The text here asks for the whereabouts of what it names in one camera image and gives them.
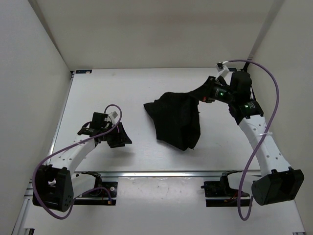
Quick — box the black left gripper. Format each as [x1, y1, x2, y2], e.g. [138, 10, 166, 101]
[101, 122, 132, 148]

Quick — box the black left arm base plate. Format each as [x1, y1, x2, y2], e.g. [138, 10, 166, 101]
[74, 181, 118, 206]

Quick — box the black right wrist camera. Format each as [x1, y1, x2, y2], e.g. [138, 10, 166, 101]
[229, 71, 252, 94]

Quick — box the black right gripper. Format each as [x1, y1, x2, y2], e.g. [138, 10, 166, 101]
[189, 76, 236, 104]

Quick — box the blue left corner label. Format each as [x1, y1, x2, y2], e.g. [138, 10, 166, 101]
[75, 70, 92, 74]

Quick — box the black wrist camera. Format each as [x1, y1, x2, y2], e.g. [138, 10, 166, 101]
[229, 71, 252, 94]
[89, 112, 108, 129]

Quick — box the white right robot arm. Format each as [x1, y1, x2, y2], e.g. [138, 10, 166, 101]
[201, 75, 304, 206]

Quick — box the black pleated skirt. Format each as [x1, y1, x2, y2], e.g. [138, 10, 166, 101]
[143, 88, 208, 151]

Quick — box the aluminium table frame rail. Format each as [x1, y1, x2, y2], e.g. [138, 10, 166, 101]
[54, 68, 253, 176]

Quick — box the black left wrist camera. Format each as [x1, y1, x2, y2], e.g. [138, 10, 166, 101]
[89, 112, 108, 129]

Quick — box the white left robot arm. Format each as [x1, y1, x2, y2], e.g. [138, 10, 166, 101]
[32, 121, 132, 212]

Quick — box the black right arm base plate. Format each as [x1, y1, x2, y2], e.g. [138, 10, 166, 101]
[201, 171, 240, 208]

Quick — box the white front cover board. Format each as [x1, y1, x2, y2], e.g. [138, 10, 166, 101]
[25, 178, 304, 235]

